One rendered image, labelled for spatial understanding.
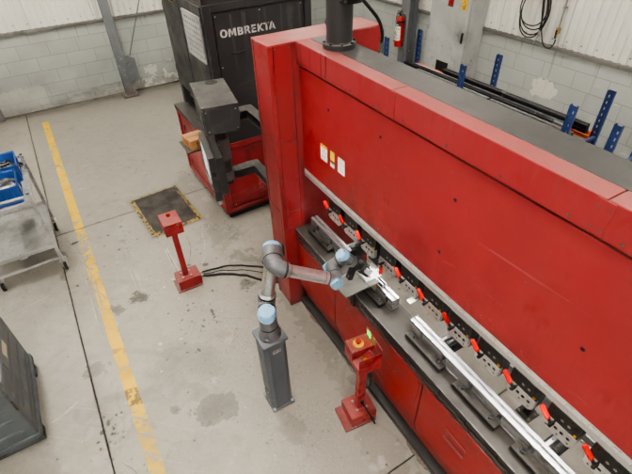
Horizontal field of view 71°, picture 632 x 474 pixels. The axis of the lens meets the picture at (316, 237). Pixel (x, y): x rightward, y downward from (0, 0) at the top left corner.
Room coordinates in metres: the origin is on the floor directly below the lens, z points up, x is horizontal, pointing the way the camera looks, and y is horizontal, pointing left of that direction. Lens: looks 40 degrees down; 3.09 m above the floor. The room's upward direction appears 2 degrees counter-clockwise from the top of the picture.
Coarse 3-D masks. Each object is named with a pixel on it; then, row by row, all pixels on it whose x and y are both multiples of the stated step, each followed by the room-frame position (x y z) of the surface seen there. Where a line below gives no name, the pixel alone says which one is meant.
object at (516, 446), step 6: (516, 444) 1.00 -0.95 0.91; (516, 450) 0.97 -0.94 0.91; (516, 456) 0.95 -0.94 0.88; (522, 456) 0.94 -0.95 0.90; (528, 456) 0.94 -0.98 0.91; (522, 462) 0.92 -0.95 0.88; (528, 462) 0.91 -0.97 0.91; (534, 462) 0.91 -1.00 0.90; (528, 468) 0.89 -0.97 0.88; (534, 468) 0.88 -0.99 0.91; (540, 468) 0.88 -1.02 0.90
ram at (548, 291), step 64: (320, 128) 2.64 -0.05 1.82; (384, 128) 2.07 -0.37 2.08; (384, 192) 2.03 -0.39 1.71; (448, 192) 1.65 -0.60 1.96; (512, 192) 1.38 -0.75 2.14; (448, 256) 1.58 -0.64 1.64; (512, 256) 1.31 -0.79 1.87; (576, 256) 1.11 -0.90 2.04; (512, 320) 1.22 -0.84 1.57; (576, 320) 1.03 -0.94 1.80; (576, 384) 0.94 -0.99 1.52
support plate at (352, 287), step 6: (342, 276) 2.10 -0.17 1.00; (354, 276) 2.10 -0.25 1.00; (342, 282) 2.05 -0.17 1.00; (348, 282) 2.05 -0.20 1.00; (354, 282) 2.04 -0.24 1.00; (360, 282) 2.04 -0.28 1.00; (366, 282) 2.04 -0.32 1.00; (372, 282) 2.04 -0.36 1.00; (378, 282) 2.04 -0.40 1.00; (342, 288) 2.00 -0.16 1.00; (348, 288) 2.00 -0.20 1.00; (354, 288) 1.99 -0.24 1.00; (360, 288) 1.99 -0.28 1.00; (366, 288) 1.99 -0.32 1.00; (348, 294) 1.94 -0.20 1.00
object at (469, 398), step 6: (456, 384) 1.34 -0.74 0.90; (462, 384) 1.33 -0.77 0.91; (456, 390) 1.31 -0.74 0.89; (462, 390) 1.29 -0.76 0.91; (468, 390) 1.29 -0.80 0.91; (462, 396) 1.27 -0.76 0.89; (468, 396) 1.26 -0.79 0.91; (474, 396) 1.26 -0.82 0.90; (468, 402) 1.23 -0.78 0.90; (474, 402) 1.23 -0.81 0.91; (480, 402) 1.23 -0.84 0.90; (474, 408) 1.19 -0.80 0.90; (480, 408) 1.19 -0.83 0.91; (486, 408) 1.19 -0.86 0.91; (480, 414) 1.16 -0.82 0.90; (486, 414) 1.16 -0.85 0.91; (492, 414) 1.16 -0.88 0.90; (486, 420) 1.12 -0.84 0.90; (492, 420) 1.12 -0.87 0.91; (492, 426) 1.09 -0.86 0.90; (498, 426) 1.10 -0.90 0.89
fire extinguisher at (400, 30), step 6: (402, 12) 7.89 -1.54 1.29; (396, 18) 7.98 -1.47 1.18; (402, 18) 7.87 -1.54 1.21; (396, 24) 7.88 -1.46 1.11; (402, 24) 7.85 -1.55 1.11; (396, 30) 7.88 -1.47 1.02; (402, 30) 7.85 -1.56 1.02; (396, 36) 7.87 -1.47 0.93; (402, 36) 7.86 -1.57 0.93; (396, 42) 7.86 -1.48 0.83; (402, 42) 7.87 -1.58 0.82
